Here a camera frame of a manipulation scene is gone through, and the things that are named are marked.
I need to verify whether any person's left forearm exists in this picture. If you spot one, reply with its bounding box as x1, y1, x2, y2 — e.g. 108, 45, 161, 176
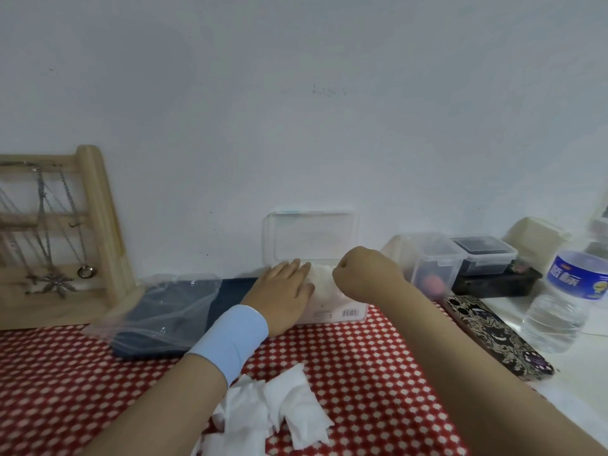
83, 354, 229, 456

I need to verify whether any ring pendant necklace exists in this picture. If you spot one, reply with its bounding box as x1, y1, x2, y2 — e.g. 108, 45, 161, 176
56, 170, 98, 279

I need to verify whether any person's right hand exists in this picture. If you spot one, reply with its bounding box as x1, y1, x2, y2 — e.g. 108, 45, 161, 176
331, 245, 409, 309

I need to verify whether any black tray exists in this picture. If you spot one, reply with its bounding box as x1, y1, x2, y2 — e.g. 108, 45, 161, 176
451, 268, 543, 298

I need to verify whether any leaf pendant necklace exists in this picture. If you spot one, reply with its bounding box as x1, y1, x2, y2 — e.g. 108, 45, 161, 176
35, 168, 77, 300

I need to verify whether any clear plastic water bottle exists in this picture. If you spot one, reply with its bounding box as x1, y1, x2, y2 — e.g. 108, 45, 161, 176
521, 232, 608, 355

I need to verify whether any clear container with black contents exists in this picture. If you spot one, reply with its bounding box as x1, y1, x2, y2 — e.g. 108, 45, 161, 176
451, 236, 519, 277

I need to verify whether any clear lidded plastic container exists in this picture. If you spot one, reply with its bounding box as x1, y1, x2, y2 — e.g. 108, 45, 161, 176
382, 232, 469, 300

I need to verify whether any red checkered tablecloth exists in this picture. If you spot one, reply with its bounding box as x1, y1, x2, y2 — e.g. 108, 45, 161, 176
0, 303, 547, 456

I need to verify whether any clear plastic bag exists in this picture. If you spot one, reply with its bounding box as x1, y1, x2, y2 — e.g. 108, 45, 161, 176
83, 274, 223, 357

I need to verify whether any pile of white cotton pads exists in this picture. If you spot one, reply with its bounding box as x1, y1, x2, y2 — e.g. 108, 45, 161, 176
189, 363, 335, 456

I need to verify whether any phone with patterned case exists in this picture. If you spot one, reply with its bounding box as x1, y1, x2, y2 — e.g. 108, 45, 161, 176
439, 294, 555, 381

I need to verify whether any beige plastic tub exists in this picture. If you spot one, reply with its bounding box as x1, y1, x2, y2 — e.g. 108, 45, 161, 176
502, 217, 571, 267

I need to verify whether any dark blue pouch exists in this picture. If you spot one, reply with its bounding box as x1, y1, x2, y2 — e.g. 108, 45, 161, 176
111, 278, 260, 362

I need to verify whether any clear cotton pad box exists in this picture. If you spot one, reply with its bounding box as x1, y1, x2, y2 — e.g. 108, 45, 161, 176
262, 211, 371, 326

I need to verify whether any light blue wristband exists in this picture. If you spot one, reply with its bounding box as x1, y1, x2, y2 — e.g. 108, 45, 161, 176
186, 304, 270, 386

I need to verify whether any person's left hand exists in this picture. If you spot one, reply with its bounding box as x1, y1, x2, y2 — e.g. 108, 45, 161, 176
239, 258, 315, 339

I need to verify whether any wooden jewelry stand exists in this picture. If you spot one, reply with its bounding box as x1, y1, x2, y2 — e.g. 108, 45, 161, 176
0, 145, 139, 331

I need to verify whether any person's right forearm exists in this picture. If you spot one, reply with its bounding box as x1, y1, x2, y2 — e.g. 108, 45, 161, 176
375, 279, 608, 456

